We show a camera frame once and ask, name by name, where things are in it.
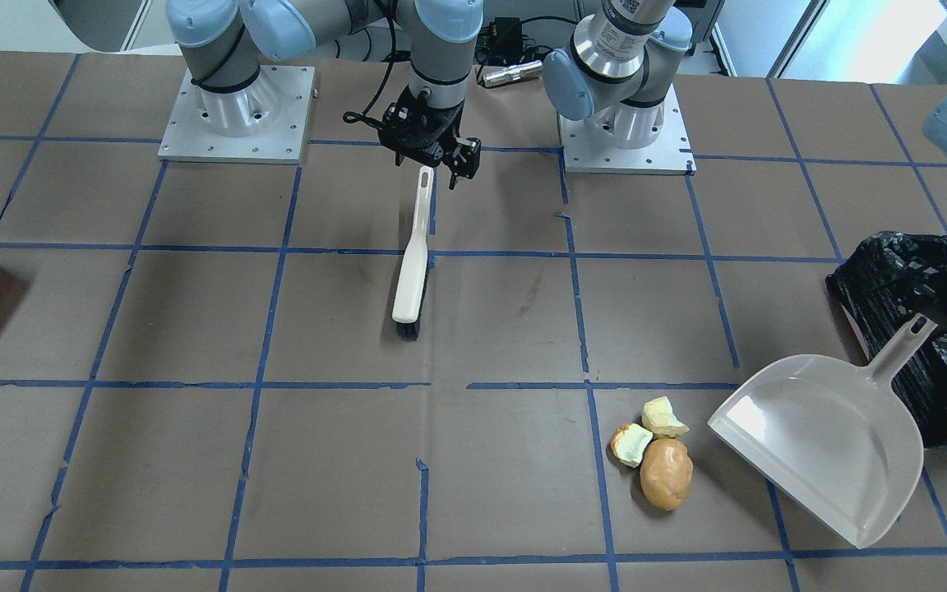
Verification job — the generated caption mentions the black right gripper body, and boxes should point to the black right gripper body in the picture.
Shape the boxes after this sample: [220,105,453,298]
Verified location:
[380,89,482,179]

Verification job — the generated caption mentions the cream hand brush black bristles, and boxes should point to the cream hand brush black bristles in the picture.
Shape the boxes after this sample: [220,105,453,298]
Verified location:
[391,165,435,341]

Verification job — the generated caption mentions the beige plastic dustpan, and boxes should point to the beige plastic dustpan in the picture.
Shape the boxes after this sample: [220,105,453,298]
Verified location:
[708,314,935,548]

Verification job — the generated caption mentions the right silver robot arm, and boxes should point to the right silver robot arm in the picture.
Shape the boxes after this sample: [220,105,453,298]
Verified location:
[59,1,483,179]

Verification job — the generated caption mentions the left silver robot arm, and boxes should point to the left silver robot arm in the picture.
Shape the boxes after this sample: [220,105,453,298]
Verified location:
[543,1,694,149]

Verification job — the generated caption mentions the bin with black trash bag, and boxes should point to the bin with black trash bag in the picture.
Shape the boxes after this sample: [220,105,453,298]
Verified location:
[825,231,947,447]

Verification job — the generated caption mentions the black power adapter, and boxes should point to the black power adapter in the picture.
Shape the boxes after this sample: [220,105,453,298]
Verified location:
[474,16,525,65]

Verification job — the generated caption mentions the silver flashlight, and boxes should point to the silver flashlight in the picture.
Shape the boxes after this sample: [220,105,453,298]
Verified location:
[478,60,543,89]

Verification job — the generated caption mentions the yellow bread chunk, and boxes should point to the yellow bread chunk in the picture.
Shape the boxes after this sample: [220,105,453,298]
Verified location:
[641,395,689,441]

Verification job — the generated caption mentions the pale bread chunk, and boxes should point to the pale bread chunk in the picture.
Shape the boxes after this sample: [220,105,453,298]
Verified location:
[609,423,654,469]

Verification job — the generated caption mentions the brown round bread roll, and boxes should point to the brown round bread roll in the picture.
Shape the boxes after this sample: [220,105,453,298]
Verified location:
[640,438,694,512]

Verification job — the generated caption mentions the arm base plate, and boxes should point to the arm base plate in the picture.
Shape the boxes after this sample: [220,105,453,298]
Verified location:
[557,86,698,175]
[158,65,316,165]

